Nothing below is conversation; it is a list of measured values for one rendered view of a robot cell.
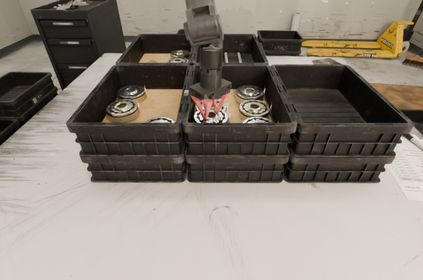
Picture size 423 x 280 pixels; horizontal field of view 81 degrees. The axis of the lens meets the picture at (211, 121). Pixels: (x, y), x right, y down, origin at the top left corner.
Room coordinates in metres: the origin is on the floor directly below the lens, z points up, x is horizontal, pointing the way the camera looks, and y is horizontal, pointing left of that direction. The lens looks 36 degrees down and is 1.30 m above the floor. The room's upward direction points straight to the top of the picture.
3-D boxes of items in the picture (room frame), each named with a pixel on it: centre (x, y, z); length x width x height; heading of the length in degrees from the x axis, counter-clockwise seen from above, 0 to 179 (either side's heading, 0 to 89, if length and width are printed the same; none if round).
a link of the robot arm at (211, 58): (0.61, 0.00, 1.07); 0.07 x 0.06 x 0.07; 177
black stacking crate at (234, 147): (0.70, -0.07, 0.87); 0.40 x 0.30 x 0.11; 0
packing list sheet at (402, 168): (0.60, -0.69, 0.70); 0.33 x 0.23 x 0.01; 177
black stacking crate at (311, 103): (0.70, -0.37, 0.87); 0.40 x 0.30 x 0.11; 0
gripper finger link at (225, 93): (0.61, -0.01, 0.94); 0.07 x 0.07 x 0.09; 44
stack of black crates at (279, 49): (2.44, -0.66, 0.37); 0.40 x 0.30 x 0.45; 87
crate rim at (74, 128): (0.70, 0.23, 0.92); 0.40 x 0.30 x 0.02; 0
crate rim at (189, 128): (0.70, -0.07, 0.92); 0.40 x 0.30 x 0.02; 0
